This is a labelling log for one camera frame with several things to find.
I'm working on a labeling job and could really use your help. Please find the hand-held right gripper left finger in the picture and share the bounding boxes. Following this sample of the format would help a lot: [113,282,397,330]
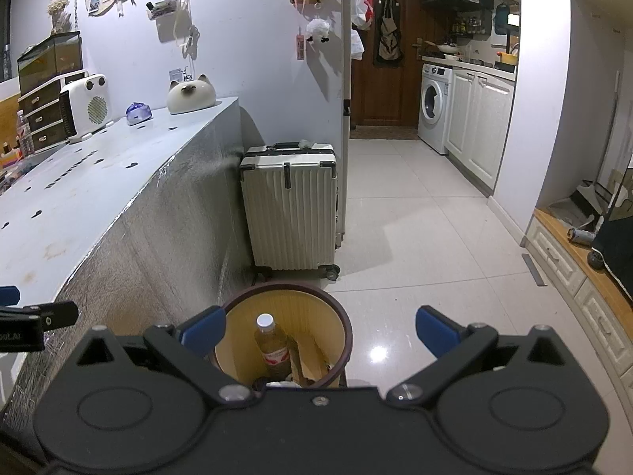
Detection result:
[56,305,254,405]

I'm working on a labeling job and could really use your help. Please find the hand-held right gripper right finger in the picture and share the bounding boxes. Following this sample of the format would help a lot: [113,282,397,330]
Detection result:
[385,305,590,405]

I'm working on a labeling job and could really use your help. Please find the white cap plastic bottle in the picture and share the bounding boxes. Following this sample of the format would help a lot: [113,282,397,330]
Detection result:
[254,313,290,383]

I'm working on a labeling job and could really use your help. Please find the brown cardboard box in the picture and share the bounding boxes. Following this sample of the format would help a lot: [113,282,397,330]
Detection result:
[286,335,332,388]

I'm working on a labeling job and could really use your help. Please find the round wooden trash bin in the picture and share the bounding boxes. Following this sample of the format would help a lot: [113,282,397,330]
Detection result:
[213,282,353,391]

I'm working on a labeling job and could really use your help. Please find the low white wood-top cabinet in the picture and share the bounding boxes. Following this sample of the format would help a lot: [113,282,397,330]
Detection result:
[523,207,633,407]

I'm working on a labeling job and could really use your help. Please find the white ribbed suitcase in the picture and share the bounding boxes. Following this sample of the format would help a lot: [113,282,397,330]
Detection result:
[239,141,342,281]

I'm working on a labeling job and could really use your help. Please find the clear water bottle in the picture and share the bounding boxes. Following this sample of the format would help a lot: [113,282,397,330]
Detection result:
[16,111,36,156]

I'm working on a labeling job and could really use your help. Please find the wooden headboard panel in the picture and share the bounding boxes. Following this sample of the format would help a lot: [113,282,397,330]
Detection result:
[0,93,21,150]

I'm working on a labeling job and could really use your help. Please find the white drawer cabinet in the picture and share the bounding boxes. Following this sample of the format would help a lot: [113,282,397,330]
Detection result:
[18,70,90,154]

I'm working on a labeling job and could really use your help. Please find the black fabric bag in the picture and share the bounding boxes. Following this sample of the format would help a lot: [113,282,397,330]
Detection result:
[590,217,633,304]

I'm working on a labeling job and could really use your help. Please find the white fan heater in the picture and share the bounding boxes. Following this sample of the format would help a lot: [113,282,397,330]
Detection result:
[59,74,112,144]

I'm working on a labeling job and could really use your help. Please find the white kitchen base cabinets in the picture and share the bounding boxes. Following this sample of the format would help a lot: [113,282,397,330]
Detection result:
[444,66,518,194]

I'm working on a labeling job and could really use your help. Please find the blue tissue pack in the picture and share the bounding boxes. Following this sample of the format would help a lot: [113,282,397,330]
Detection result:
[125,102,154,126]

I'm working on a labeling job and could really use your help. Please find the white washing machine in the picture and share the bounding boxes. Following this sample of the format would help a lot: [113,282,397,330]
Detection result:
[417,63,455,156]

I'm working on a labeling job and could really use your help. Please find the white cat shaped ornament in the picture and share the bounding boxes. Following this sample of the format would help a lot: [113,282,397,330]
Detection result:
[165,74,218,115]

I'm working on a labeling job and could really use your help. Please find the glass fish tank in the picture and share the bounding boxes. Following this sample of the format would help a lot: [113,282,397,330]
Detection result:
[17,30,83,95]

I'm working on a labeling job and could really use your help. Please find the brown wooden door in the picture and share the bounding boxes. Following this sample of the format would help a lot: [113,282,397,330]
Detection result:
[349,0,425,127]

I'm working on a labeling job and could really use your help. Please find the dried flower bunch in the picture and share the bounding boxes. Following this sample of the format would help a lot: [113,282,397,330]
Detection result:
[47,0,70,36]

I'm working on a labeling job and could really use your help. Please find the hanging bag on door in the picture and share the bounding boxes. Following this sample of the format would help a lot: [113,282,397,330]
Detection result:
[373,0,404,65]

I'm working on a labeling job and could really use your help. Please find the spice bottle rack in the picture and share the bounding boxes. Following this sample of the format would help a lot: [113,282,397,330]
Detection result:
[452,14,488,38]

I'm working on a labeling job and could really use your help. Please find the white sheep plush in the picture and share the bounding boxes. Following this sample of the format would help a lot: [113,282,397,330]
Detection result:
[305,17,332,43]

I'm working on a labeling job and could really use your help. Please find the small wall shelf box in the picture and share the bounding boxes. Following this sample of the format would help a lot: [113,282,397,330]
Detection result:
[145,0,179,20]

